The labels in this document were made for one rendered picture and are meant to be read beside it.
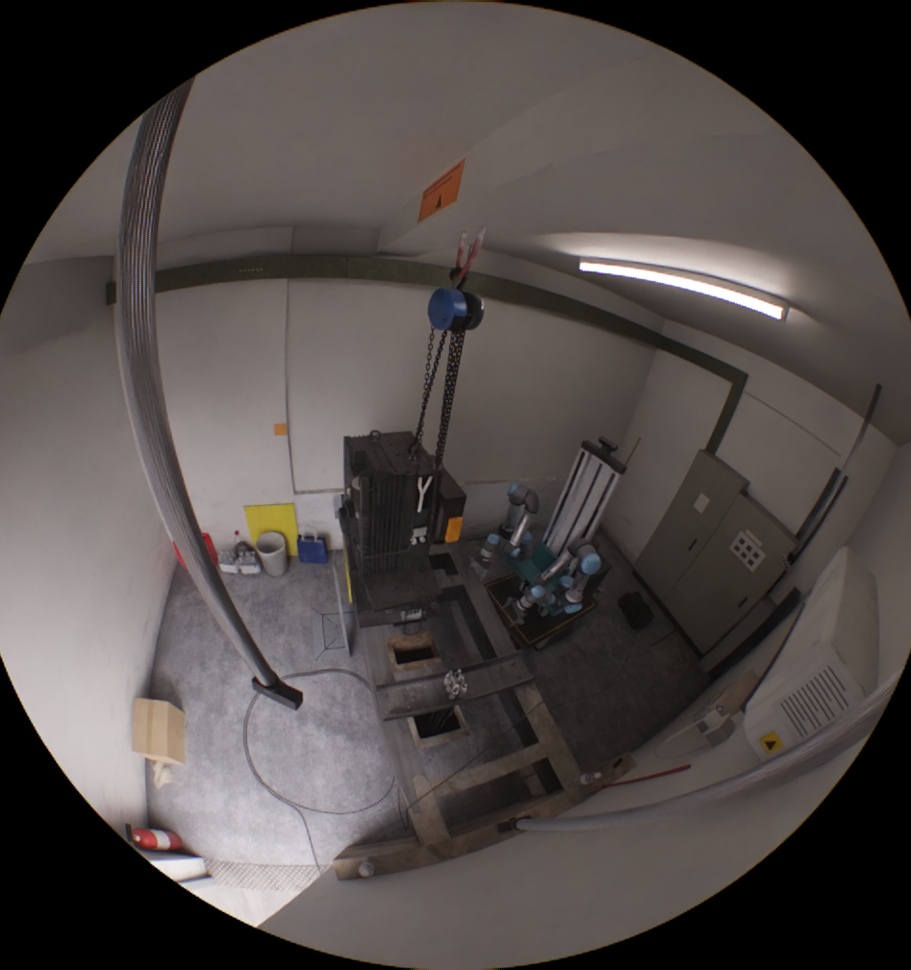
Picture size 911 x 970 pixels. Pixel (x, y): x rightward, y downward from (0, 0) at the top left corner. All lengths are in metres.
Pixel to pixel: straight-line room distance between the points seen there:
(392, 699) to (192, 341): 2.66
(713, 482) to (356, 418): 3.31
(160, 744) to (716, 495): 4.87
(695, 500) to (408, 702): 3.08
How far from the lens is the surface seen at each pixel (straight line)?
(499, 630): 2.24
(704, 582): 3.70
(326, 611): 2.99
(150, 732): 2.77
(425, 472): 1.68
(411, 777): 1.84
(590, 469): 2.20
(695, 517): 3.62
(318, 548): 3.20
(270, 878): 2.69
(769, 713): 0.82
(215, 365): 2.66
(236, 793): 2.70
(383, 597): 1.97
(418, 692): 1.95
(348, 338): 2.54
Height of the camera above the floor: 2.49
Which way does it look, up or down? 33 degrees down
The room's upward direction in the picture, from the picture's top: 12 degrees clockwise
